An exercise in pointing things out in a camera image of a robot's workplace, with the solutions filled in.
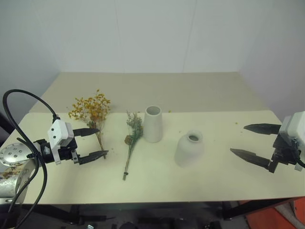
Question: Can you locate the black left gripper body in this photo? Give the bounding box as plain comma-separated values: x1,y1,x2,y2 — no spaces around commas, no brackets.
58,139,81,166

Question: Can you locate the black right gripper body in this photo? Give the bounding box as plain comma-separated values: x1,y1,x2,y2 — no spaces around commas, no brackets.
266,133,302,174

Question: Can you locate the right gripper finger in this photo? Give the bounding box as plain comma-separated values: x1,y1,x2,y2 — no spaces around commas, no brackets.
230,147,274,169
243,123,283,137

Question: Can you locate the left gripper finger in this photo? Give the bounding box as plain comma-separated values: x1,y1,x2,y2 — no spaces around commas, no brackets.
72,128,101,137
78,150,110,166

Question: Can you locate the squat white bottle vase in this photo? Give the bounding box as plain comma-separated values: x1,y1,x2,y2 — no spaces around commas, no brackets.
174,129,205,168

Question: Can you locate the tall white conical vase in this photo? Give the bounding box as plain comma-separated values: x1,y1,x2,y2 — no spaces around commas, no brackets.
143,105,164,144

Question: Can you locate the orange dried flower bunch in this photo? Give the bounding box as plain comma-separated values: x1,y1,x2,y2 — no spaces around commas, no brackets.
68,89,112,159

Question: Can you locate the green dried flower bunch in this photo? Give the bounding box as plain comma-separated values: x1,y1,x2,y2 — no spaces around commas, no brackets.
122,110,144,181

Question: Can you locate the orange box under table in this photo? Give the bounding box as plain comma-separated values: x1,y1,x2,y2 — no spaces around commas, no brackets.
244,198,305,229

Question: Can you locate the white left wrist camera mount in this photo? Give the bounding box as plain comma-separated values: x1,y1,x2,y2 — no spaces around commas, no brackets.
47,119,74,166

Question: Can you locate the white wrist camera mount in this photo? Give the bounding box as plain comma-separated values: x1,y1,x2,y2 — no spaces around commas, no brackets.
47,119,74,166
278,111,305,154

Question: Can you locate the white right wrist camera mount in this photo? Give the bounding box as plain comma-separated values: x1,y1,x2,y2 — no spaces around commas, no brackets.
278,111,305,154

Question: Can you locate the black metal table frame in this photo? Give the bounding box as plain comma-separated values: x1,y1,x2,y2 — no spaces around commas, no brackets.
0,197,305,229

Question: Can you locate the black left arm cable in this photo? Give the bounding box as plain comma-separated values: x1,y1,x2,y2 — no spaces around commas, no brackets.
2,89,61,215

